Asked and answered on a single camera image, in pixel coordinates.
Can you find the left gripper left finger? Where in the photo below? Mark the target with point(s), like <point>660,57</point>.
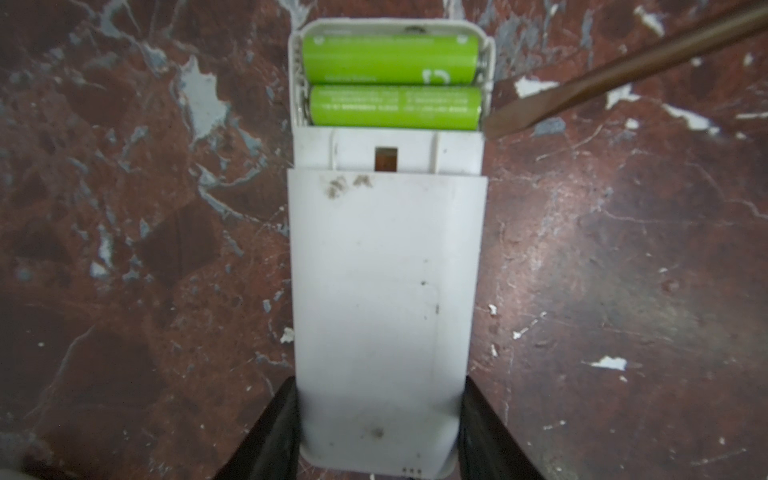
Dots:
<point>271,448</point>

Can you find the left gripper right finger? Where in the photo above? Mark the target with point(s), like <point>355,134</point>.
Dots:
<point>486,449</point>

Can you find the white remote green buttons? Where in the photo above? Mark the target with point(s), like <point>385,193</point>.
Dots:
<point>385,234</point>

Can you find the black yellow screwdriver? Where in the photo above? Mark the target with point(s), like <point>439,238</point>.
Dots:
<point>731,27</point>

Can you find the green battery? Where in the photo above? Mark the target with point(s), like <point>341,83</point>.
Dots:
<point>391,59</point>
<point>410,107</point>

